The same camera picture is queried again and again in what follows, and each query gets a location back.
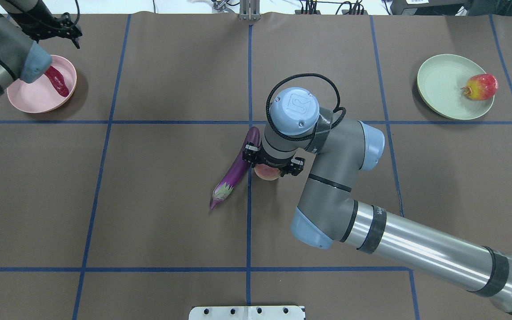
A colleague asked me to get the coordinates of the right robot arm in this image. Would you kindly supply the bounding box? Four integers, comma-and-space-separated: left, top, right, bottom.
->
250, 124, 512, 320

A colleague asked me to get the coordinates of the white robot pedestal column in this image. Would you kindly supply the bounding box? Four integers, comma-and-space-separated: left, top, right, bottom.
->
188, 305, 306, 320

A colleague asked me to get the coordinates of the red chili pepper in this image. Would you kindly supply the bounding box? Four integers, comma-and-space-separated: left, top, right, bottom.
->
44, 65, 70, 97

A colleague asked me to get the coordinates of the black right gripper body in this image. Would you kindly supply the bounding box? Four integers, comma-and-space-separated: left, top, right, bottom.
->
260, 148, 296, 176

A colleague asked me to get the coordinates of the pink plate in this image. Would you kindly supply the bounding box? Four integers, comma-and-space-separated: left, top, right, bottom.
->
6, 55, 77, 114

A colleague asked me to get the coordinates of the yellow pink peach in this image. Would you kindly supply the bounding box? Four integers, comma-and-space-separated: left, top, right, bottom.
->
254, 164, 280, 181

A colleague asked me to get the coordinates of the aluminium frame post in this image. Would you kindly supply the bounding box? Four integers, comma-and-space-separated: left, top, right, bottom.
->
239, 0, 261, 22

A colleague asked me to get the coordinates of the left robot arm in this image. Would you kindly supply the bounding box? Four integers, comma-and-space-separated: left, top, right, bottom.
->
0, 0, 82, 97

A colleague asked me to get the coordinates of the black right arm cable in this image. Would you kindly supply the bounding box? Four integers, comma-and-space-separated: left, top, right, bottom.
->
266, 73, 348, 132

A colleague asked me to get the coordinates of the red yellow pomegranate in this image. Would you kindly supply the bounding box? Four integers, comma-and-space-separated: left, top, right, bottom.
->
461, 73, 499, 101

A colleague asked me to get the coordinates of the purple eggplant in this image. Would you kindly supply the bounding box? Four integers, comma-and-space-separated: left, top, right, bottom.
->
209, 126, 260, 209

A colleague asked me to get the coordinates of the green plate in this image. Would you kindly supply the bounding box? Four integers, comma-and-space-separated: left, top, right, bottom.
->
416, 53, 495, 121

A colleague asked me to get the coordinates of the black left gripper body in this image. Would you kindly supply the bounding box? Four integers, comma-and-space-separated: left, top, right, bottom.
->
16, 0, 68, 38

